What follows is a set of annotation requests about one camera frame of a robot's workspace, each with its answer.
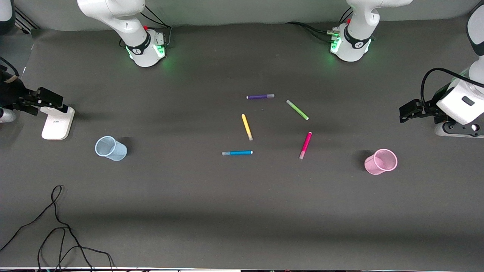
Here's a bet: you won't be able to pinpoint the pink marker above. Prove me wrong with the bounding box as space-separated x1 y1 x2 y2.
299 131 313 160

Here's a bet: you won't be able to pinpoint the white stand with base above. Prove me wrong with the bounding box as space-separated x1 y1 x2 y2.
41 106 75 140

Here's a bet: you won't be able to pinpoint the pink cup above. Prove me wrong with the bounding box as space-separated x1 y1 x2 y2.
364 148 398 175

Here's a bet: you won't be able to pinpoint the translucent blue cup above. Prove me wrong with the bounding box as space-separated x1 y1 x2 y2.
95 136 128 162

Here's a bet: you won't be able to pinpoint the green marker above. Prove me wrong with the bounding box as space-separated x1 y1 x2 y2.
286 99 309 121

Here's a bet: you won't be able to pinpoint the yellow marker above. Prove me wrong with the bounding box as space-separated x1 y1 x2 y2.
241 114 253 141

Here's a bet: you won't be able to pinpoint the dark grey table mat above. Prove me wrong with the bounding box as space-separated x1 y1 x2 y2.
0 17 484 271

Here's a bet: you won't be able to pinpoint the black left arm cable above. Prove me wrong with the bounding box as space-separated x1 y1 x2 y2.
420 68 484 111

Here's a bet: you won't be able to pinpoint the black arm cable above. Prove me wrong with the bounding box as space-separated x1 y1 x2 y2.
420 68 484 111
0 57 19 77

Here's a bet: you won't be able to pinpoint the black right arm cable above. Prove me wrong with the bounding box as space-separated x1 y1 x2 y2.
0 57 19 77

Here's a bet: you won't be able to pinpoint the aluminium frame rail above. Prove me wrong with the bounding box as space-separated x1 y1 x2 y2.
13 7 40 31

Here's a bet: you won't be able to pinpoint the loose black cable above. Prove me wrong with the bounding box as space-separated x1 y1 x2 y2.
0 185 114 272

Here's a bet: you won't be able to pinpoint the black left arm base cables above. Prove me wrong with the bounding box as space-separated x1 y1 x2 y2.
285 8 354 44

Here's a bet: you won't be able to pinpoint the black arm base cables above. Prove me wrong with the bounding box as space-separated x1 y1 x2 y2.
140 6 173 49
285 8 354 44

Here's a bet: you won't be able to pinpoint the black right arm base cables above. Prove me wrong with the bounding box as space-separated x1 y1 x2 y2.
140 6 173 49

